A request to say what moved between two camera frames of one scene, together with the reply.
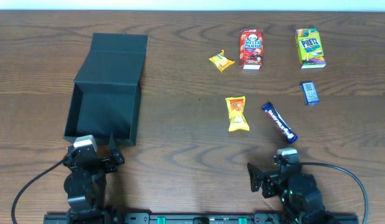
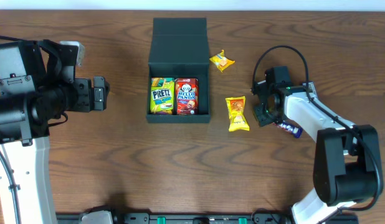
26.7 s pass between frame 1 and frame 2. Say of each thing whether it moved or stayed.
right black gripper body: moved
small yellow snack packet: stayed
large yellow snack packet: stayed
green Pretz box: moved
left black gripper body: moved
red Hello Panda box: moved
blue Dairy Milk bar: moved
